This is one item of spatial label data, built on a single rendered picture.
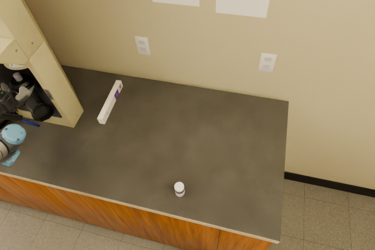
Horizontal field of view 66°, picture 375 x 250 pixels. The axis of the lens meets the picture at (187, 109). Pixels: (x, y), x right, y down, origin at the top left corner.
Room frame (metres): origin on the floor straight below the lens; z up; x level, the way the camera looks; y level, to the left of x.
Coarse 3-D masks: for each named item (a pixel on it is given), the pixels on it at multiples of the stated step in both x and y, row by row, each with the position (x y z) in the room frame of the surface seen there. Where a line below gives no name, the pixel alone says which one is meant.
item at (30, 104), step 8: (32, 80) 0.90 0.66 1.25; (32, 96) 0.86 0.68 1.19; (40, 96) 0.89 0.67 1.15; (24, 104) 0.86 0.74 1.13; (32, 104) 0.85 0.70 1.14; (40, 104) 0.87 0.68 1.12; (48, 104) 0.90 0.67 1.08; (32, 112) 0.85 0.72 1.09; (40, 112) 0.85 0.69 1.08; (48, 112) 0.87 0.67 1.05
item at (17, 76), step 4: (16, 76) 0.89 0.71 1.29; (20, 76) 0.90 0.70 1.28; (24, 76) 0.91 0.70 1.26; (28, 76) 0.91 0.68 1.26; (12, 80) 0.90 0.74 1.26; (16, 80) 0.89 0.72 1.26; (20, 80) 0.89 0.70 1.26; (24, 80) 0.89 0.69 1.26; (28, 80) 0.89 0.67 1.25; (12, 84) 0.87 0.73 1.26; (16, 84) 0.87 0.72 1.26; (20, 84) 0.87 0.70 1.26; (24, 84) 0.87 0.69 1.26; (16, 88) 0.86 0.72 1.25
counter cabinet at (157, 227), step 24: (0, 192) 0.79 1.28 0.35; (24, 192) 0.70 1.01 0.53; (48, 192) 0.63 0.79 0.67; (72, 216) 0.64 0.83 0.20; (96, 216) 0.57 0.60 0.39; (120, 216) 0.51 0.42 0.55; (144, 216) 0.46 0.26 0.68; (168, 240) 0.43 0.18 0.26; (192, 240) 0.38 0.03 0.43; (216, 240) 0.34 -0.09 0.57; (240, 240) 0.31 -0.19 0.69
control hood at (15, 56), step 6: (0, 42) 0.83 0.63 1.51; (6, 42) 0.83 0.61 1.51; (12, 42) 0.83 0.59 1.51; (0, 48) 0.80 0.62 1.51; (6, 48) 0.80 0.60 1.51; (12, 48) 0.82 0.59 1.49; (18, 48) 0.84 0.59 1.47; (0, 54) 0.77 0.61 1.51; (6, 54) 0.79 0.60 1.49; (12, 54) 0.81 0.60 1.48; (18, 54) 0.82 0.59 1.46; (24, 54) 0.84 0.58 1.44; (0, 60) 0.76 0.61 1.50; (6, 60) 0.77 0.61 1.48; (12, 60) 0.79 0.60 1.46; (18, 60) 0.81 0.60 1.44; (24, 60) 0.83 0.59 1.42
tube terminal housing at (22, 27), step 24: (0, 0) 0.88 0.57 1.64; (24, 0) 1.12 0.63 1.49; (0, 24) 0.85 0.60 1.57; (24, 24) 0.91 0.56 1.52; (24, 48) 0.86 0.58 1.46; (48, 48) 0.95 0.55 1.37; (48, 72) 0.89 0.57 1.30; (48, 96) 0.86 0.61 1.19; (72, 96) 0.93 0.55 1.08; (48, 120) 0.89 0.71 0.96; (72, 120) 0.86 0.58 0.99
